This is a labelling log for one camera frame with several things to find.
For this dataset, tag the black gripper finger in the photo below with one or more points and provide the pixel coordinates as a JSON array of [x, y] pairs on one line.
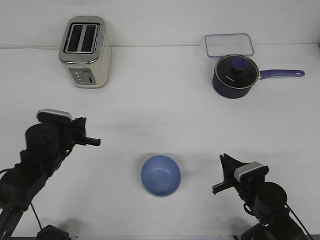
[[227, 174], [77, 123], [82, 131], [234, 164]]

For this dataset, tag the clear plastic container lid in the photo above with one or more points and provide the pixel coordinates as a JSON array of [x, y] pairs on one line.
[[219, 45]]

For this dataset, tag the silver two-slot toaster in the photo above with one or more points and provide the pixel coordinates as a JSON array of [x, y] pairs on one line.
[[85, 51]]

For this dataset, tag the blue bowl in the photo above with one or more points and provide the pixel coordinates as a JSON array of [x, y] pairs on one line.
[[160, 175]]

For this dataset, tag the green bowl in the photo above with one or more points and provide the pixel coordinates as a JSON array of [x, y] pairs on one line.
[[160, 196]]

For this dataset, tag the glass pot lid blue knob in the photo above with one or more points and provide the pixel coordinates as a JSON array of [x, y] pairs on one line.
[[236, 71]]

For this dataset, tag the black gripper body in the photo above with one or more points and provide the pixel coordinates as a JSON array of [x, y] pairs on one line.
[[70, 138], [246, 189]]

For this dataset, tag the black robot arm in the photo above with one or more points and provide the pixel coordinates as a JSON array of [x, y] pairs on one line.
[[264, 200], [48, 143]]

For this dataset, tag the dark blue saucepan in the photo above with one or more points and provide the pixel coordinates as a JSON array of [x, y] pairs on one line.
[[232, 92]]

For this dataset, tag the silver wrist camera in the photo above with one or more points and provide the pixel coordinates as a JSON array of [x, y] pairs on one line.
[[250, 170], [53, 116]]

